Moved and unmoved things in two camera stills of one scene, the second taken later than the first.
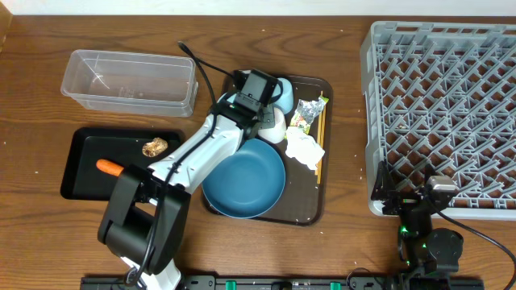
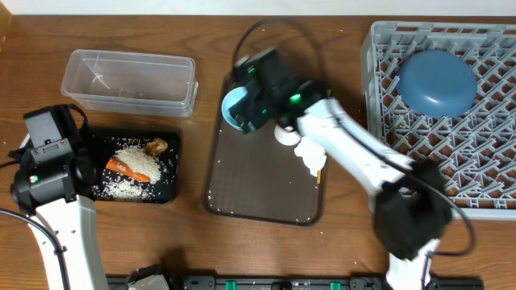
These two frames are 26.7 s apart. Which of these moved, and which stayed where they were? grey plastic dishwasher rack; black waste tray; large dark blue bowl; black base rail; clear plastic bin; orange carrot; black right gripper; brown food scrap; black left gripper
Moved: black right gripper; large dark blue bowl; orange carrot; black left gripper
Stayed: brown food scrap; clear plastic bin; black waste tray; black base rail; grey plastic dishwasher rack
